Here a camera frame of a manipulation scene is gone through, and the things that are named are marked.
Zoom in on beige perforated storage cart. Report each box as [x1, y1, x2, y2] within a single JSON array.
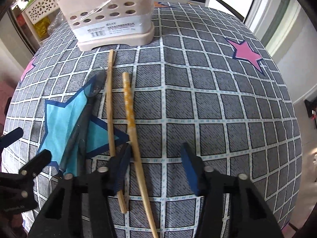
[[22, 0, 59, 45]]

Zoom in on patterned bamboo chopstick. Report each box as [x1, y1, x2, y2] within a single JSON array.
[[122, 72, 159, 238]]

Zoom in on plain bamboo chopstick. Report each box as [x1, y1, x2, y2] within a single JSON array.
[[106, 49, 129, 214]]

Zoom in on grey checkered tablecloth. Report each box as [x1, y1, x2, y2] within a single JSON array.
[[2, 3, 302, 237]]

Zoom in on metal spoon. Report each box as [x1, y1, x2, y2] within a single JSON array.
[[54, 67, 106, 180]]

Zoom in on beige utensil holder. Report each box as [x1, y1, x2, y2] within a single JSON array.
[[57, 0, 154, 52]]

